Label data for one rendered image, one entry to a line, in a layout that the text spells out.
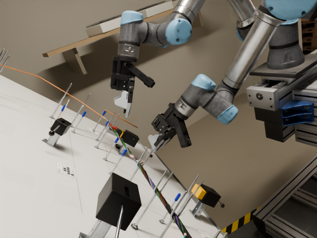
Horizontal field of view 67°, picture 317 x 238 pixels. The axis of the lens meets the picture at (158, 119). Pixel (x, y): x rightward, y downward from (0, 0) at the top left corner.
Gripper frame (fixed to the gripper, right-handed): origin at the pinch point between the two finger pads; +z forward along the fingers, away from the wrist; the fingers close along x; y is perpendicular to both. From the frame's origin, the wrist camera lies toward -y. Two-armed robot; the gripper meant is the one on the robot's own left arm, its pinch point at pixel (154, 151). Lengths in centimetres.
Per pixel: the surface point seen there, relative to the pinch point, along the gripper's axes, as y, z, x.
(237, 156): -7, 27, -169
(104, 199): -20, -20, 54
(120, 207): -22, -22, 53
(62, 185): -9, -7, 49
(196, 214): -28.1, -3.0, 8.7
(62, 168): -3.0, -4.9, 45.2
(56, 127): 7.2, -8.0, 43.1
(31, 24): 180, 38, -34
